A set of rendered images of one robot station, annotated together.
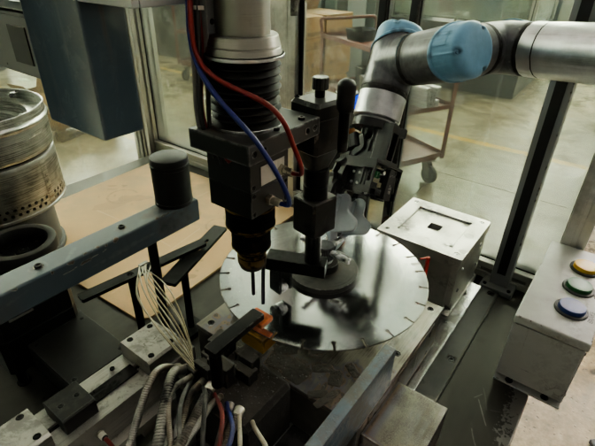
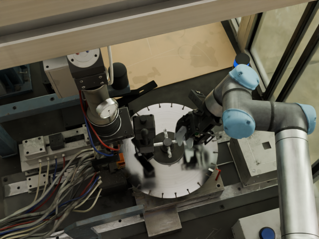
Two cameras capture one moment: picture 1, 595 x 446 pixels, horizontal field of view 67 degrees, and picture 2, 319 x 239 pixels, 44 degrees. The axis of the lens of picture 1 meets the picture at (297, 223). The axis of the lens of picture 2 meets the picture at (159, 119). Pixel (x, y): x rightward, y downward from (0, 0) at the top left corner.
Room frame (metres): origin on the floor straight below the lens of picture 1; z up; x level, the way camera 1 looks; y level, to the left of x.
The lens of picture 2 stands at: (0.22, -0.32, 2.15)
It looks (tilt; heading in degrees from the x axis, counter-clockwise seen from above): 65 degrees down; 40
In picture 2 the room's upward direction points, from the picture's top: 1 degrees counter-clockwise
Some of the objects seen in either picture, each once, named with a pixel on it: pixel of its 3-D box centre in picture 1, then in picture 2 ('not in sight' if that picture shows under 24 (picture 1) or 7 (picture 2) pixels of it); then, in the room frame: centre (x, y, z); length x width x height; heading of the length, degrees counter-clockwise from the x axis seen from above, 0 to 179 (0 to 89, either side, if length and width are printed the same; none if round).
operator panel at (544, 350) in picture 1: (555, 316); (280, 228); (0.63, -0.48, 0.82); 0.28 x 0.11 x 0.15; 144
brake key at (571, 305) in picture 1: (570, 310); (267, 235); (0.57, -0.45, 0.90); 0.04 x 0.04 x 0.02
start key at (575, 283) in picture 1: (578, 288); not in sight; (0.62, -0.49, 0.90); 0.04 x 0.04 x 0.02
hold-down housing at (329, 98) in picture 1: (316, 161); (145, 133); (0.51, -0.02, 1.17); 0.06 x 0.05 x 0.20; 135
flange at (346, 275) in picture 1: (323, 265); (167, 146); (0.58, -0.04, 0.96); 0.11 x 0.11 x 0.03
